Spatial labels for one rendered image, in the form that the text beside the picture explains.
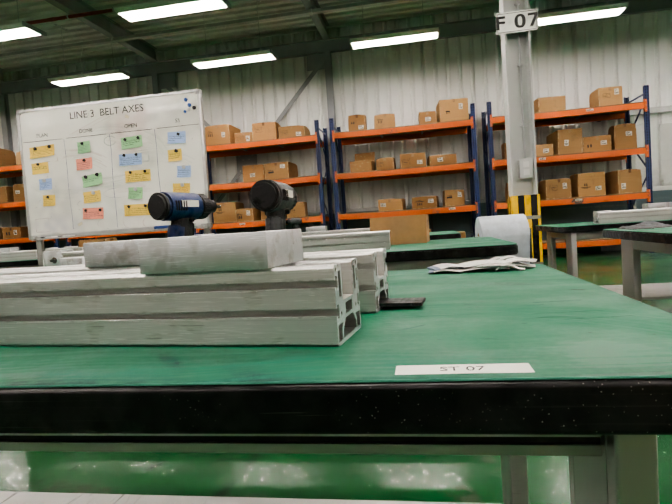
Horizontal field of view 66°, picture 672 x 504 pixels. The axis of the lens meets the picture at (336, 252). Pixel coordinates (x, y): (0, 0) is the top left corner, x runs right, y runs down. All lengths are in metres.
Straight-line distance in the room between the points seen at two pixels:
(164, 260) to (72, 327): 0.16
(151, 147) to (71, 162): 0.66
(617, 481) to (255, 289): 0.39
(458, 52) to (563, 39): 2.06
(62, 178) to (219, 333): 3.93
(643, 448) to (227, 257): 0.43
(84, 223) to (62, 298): 3.65
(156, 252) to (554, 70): 11.44
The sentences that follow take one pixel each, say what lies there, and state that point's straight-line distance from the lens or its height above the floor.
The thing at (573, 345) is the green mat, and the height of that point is 0.78.
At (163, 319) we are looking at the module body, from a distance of 0.63.
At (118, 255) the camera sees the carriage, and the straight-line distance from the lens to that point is 0.89.
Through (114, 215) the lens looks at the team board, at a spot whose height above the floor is 1.09.
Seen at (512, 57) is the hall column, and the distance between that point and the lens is 6.74.
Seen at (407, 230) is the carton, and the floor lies 0.85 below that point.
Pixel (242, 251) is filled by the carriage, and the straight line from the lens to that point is 0.56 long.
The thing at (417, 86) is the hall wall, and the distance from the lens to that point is 11.53.
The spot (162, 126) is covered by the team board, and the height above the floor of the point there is 1.71.
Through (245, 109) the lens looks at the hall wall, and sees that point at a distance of 12.12.
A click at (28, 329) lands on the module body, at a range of 0.76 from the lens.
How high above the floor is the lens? 0.91
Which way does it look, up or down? 3 degrees down
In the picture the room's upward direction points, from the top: 4 degrees counter-clockwise
